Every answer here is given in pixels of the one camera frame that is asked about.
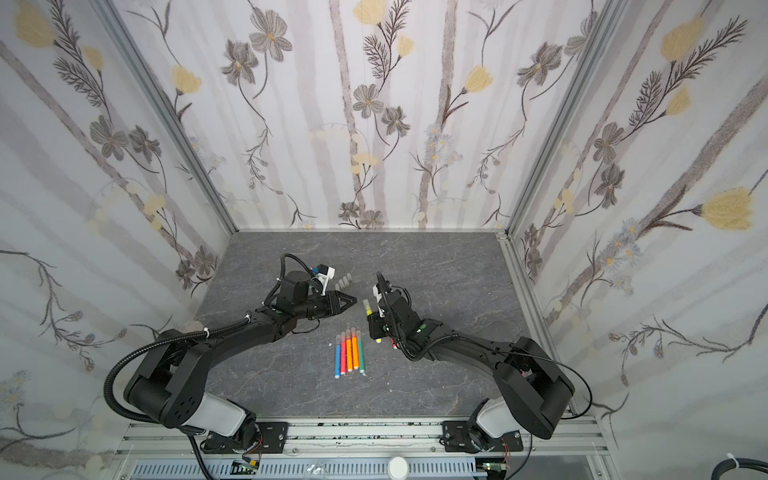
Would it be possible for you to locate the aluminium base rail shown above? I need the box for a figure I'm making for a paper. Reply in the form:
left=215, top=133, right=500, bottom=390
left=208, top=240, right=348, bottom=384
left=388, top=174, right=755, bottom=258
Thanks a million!
left=106, top=417, right=620, bottom=479

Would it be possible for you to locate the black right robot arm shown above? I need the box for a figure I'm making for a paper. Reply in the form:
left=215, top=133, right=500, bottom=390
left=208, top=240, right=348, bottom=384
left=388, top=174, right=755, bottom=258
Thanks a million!
left=367, top=272, right=575, bottom=440

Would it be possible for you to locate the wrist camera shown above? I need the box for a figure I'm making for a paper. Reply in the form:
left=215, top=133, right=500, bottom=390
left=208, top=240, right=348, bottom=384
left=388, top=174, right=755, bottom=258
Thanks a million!
left=372, top=285, right=386, bottom=318
left=309, top=264, right=335, bottom=296

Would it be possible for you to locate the aluminium right corner post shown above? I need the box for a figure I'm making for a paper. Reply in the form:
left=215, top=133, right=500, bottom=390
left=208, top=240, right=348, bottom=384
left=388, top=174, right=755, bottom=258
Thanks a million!
left=504, top=0, right=628, bottom=238

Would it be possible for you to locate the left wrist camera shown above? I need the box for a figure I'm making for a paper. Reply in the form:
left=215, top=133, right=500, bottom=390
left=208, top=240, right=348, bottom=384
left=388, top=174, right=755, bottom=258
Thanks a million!
left=309, top=264, right=335, bottom=296

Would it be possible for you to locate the black cable bottom right corner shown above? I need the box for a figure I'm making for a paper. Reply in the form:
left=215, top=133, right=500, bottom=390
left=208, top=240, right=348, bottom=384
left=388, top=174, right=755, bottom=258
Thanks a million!
left=710, top=455, right=768, bottom=480

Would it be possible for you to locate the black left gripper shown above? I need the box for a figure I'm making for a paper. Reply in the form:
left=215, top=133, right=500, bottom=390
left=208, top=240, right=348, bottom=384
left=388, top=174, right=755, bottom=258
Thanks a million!
left=293, top=291, right=358, bottom=321

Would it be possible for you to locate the white round knob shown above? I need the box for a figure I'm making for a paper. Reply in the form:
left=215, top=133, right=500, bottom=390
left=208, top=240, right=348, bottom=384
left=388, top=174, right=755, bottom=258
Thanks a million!
left=387, top=456, right=410, bottom=480

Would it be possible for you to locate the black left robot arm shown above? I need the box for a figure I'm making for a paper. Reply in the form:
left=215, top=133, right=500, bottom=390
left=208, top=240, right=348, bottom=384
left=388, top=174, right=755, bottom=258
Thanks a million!
left=104, top=270, right=357, bottom=438

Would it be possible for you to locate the orange marker pen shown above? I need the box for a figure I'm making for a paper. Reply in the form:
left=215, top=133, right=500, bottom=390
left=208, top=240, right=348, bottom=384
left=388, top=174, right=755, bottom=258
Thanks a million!
left=351, top=328, right=360, bottom=370
left=345, top=329, right=354, bottom=372

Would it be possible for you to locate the small green circuit board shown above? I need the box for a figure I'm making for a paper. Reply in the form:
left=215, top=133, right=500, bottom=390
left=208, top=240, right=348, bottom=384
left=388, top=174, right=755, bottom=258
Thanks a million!
left=230, top=459, right=260, bottom=475

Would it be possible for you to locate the right small circuit board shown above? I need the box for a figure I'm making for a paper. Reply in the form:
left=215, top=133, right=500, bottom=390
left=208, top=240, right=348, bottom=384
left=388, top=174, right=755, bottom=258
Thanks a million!
left=475, top=459, right=507, bottom=480

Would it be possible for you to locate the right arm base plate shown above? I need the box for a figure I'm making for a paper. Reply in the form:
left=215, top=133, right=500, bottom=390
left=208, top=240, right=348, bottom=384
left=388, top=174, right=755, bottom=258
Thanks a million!
left=439, top=397, right=524, bottom=454

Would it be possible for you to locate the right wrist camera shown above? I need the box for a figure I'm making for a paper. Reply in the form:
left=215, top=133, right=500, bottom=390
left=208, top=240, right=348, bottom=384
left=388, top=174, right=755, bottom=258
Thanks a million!
left=372, top=285, right=386, bottom=318

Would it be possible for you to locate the pink marker pen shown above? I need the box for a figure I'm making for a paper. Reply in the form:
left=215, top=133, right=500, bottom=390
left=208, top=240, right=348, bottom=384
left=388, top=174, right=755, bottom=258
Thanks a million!
left=339, top=333, right=347, bottom=376

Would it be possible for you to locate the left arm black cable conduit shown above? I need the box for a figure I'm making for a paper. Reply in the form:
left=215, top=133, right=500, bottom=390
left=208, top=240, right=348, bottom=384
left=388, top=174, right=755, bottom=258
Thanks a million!
left=103, top=317, right=253, bottom=424

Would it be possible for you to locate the thin blue marker pen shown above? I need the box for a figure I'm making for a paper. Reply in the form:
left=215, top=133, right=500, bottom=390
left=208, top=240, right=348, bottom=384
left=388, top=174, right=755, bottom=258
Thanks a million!
left=334, top=341, right=343, bottom=379

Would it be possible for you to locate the green marker pen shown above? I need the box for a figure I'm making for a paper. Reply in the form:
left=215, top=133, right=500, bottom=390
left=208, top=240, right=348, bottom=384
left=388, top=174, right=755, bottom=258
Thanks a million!
left=356, top=333, right=365, bottom=374

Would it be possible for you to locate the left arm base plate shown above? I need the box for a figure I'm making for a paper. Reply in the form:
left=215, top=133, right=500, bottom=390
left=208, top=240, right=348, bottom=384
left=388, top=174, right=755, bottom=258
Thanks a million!
left=201, top=421, right=289, bottom=455

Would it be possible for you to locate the white vented cable duct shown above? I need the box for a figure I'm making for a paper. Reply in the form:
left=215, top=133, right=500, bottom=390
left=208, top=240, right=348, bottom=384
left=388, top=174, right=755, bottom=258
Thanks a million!
left=119, top=457, right=479, bottom=479

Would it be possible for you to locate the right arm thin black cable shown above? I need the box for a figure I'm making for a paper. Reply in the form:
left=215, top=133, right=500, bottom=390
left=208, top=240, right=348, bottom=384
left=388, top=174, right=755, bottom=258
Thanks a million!
left=509, top=350, right=594, bottom=421

